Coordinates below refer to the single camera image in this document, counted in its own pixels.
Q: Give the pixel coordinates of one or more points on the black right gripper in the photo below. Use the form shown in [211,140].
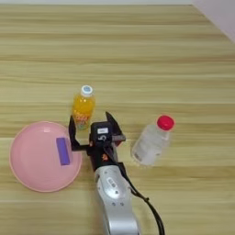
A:
[102,154]

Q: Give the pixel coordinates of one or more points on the purple rectangular block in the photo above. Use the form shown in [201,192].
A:
[62,151]

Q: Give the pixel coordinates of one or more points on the clear bottle red cap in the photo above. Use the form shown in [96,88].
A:
[151,142]

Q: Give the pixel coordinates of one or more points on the pink round plate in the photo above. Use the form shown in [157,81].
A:
[33,159]

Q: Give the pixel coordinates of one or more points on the orange juice bottle white cap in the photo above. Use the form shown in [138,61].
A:
[82,110]

